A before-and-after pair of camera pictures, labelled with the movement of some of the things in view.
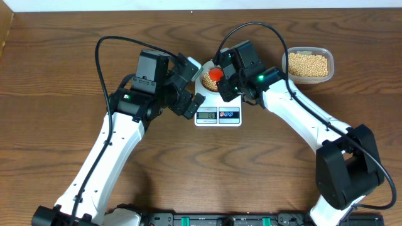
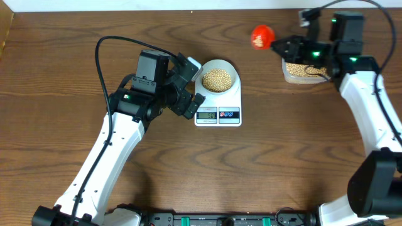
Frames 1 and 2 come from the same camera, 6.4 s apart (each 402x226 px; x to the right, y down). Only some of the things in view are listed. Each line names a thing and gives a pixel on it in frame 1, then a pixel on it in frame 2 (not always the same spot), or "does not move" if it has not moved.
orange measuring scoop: x=216 y=73 to x=267 y=35
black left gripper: x=179 y=108 does not move
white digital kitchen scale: x=215 y=111 does not move
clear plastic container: x=308 y=65 does not move
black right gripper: x=226 y=94 to x=295 y=50
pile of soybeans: x=307 y=65 does not move
